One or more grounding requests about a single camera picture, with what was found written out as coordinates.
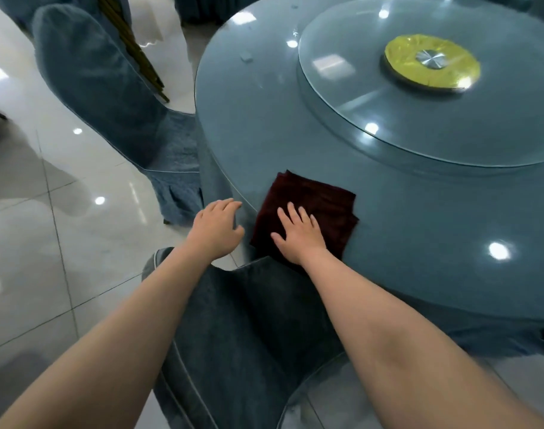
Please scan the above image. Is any person's left forearm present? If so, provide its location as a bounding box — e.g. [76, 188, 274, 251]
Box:
[0, 245, 219, 429]

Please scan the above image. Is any dark red cloth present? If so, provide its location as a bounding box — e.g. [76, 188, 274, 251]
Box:
[249, 169, 360, 273]

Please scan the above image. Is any person's right forearm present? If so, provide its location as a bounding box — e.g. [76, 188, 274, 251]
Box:
[301, 247, 544, 429]

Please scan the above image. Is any yellow round disc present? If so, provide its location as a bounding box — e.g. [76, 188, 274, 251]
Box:
[383, 34, 482, 92]

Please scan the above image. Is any round blue table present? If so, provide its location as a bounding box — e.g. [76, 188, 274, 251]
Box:
[195, 0, 544, 360]

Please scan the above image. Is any person's right hand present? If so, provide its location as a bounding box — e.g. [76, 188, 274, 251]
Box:
[270, 201, 329, 268]

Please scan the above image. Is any round glass turntable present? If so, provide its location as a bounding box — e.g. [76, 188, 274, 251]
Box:
[297, 0, 544, 168]

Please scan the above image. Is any person's left hand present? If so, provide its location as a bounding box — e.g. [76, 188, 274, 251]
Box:
[184, 198, 246, 264]

